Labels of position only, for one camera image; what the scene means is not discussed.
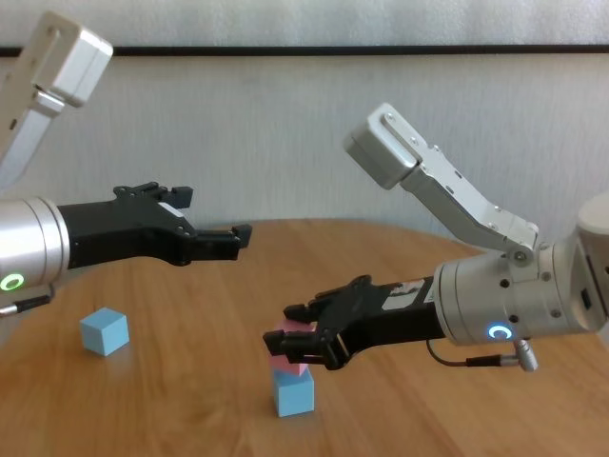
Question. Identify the pink cube block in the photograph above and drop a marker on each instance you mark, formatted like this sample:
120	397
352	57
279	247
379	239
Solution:
288	366

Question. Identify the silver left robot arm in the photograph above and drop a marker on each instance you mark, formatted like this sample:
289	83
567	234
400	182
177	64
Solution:
28	238

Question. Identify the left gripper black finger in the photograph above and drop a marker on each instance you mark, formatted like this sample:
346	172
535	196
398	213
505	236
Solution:
176	196
214	245

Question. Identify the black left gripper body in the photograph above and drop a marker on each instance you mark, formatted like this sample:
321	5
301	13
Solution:
119	233

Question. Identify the light blue cube block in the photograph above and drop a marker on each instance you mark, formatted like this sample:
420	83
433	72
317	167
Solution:
102	333
295	395

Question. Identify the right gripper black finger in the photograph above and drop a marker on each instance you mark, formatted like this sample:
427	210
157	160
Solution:
309	347
300	312

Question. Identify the black wall rail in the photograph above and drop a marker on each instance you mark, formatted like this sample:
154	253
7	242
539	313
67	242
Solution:
304	51

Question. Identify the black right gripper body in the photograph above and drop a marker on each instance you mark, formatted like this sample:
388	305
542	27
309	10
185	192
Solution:
380	328

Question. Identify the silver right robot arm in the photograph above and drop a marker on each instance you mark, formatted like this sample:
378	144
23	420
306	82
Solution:
499	295

